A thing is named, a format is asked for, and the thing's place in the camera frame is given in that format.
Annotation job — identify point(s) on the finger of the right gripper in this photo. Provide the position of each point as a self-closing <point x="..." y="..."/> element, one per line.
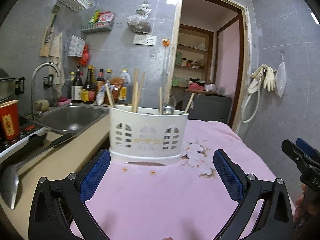
<point x="307" y="149"/>
<point x="305" y="164"/>

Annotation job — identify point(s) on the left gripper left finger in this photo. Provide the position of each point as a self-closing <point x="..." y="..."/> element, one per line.
<point x="58" y="209"/>

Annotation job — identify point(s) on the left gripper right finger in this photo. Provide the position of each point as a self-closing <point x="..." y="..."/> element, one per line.
<point x="274" y="220"/>

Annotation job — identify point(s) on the white plastic utensil holder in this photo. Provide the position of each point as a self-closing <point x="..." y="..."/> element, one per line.
<point x="146" y="136"/>

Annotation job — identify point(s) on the wooden chopstick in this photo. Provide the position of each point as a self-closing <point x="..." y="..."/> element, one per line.
<point x="160" y="101"/>
<point x="109" y="96"/>
<point x="141" y="84"/>
<point x="135" y="90"/>

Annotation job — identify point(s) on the steel spoon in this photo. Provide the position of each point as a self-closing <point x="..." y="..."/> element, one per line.
<point x="168" y="110"/>

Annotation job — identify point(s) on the steel kitchen sink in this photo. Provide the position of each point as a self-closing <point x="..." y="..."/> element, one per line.
<point x="73" y="117"/>

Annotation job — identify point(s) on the right hand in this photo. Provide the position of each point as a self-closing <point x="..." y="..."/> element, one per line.
<point x="308" y="200"/>

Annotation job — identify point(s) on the rubber gloves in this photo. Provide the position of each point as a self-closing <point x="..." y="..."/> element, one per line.
<point x="264" y="75"/>

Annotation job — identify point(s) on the pink floral table cloth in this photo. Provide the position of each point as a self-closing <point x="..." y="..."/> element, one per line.
<point x="187" y="200"/>

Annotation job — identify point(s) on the red cup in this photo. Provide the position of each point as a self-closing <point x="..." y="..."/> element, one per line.
<point x="10" y="119"/>

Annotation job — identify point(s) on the grey cabinet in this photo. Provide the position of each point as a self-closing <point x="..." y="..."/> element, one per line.
<point x="210" y="107"/>

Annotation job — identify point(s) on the dark soy sauce bottle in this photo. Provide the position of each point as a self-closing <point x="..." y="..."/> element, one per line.
<point x="77" y="86"/>

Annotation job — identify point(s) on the dark vinegar bottle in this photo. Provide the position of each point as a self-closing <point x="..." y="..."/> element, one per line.
<point x="88" y="90"/>

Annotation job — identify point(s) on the large oil jug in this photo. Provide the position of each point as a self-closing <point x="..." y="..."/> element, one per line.
<point x="125" y="93"/>

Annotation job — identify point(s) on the orange snack bag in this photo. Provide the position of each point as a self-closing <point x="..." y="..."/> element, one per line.
<point x="115" y="85"/>

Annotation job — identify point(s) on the red plastic bag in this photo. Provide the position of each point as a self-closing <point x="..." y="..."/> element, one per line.
<point x="84" y="59"/>

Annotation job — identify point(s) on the green box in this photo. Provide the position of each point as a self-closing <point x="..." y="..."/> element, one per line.
<point x="179" y="82"/>

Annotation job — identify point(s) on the hanging towel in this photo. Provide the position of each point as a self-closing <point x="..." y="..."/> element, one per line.
<point x="55" y="55"/>

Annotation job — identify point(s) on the hanging plastic bag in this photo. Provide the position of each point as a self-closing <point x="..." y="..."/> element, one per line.
<point x="139" y="22"/>

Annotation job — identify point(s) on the wooden wall shelf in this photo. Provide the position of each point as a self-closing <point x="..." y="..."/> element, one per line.
<point x="194" y="54"/>

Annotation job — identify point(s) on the wooden spatula on wall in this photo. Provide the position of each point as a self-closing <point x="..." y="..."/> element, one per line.
<point x="48" y="33"/>

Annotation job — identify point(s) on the white wall box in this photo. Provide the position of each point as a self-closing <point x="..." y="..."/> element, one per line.
<point x="76" y="46"/>

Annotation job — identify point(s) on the orange wall hook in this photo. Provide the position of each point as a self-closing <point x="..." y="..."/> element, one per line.
<point x="165" y="42"/>

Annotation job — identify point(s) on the grey wall shelf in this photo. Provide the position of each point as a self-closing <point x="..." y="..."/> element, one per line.
<point x="97" y="27"/>

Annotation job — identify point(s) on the white wall socket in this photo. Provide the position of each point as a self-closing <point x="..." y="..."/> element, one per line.
<point x="146" y="40"/>

